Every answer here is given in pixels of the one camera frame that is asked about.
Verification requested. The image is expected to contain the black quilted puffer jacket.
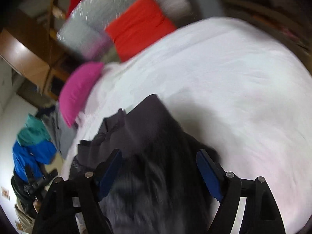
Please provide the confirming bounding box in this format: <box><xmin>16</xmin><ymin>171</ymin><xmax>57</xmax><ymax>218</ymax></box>
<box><xmin>69</xmin><ymin>95</ymin><xmax>218</xmax><ymax>233</ymax></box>

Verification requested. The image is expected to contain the blue jacket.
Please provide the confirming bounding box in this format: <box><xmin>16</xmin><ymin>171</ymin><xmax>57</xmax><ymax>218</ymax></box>
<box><xmin>13</xmin><ymin>140</ymin><xmax>57</xmax><ymax>182</ymax></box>

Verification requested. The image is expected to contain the teal jacket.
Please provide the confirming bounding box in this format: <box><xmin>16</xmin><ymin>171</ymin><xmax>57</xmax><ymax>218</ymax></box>
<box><xmin>16</xmin><ymin>113</ymin><xmax>51</xmax><ymax>146</ymax></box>

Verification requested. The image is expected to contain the grey garment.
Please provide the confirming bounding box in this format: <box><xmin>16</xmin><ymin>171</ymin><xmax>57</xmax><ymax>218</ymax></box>
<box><xmin>41</xmin><ymin>112</ymin><xmax>77</xmax><ymax>159</ymax></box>

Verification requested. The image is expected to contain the magenta pillow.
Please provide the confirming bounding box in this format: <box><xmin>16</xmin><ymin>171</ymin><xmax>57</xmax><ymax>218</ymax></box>
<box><xmin>58</xmin><ymin>62</ymin><xmax>104</xmax><ymax>127</ymax></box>

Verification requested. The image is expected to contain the white bed blanket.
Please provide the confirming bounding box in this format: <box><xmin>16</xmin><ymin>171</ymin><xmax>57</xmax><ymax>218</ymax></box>
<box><xmin>77</xmin><ymin>18</ymin><xmax>311</xmax><ymax>233</ymax></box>

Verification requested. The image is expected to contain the silver foil insulation panel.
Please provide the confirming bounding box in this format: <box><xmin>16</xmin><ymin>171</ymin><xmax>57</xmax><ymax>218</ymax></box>
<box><xmin>57</xmin><ymin>0</ymin><xmax>195</xmax><ymax>61</ymax></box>

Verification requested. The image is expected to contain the red pillow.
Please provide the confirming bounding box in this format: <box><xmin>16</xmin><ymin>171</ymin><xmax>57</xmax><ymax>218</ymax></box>
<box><xmin>105</xmin><ymin>0</ymin><xmax>177</xmax><ymax>62</ymax></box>

